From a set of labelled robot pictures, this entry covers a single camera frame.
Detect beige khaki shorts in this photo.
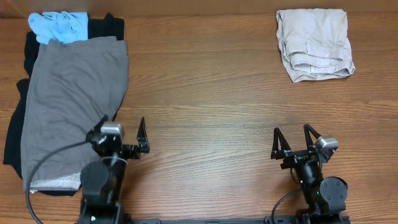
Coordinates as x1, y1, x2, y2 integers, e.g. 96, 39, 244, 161
276, 9, 356, 83

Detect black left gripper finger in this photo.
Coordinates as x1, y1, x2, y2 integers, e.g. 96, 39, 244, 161
137, 117, 150, 153
85, 114, 108, 141

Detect grey shorts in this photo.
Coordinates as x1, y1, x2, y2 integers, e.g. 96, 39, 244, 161
21, 36, 129, 190

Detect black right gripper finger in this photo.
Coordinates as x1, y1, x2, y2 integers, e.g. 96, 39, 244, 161
303, 123, 321, 150
271, 128, 292, 160

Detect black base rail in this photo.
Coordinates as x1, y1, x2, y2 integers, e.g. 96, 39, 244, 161
127, 216, 299, 224

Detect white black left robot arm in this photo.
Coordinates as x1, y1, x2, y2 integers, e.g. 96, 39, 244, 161
78, 116, 150, 224

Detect light blue garment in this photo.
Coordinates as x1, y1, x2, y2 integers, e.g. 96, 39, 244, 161
28, 11, 88, 45

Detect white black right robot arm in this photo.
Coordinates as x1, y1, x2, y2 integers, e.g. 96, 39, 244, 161
271, 124, 350, 223

